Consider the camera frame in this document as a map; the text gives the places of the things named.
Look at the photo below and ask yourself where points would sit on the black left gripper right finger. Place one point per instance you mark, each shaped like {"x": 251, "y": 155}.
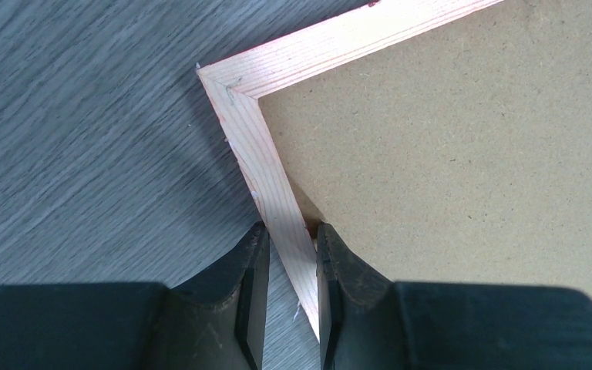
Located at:
{"x": 367, "y": 321}

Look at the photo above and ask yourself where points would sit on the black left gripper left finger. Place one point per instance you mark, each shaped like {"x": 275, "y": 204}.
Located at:
{"x": 214, "y": 320}

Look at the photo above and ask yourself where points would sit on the red picture frame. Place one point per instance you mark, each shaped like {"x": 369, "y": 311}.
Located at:
{"x": 443, "y": 140}

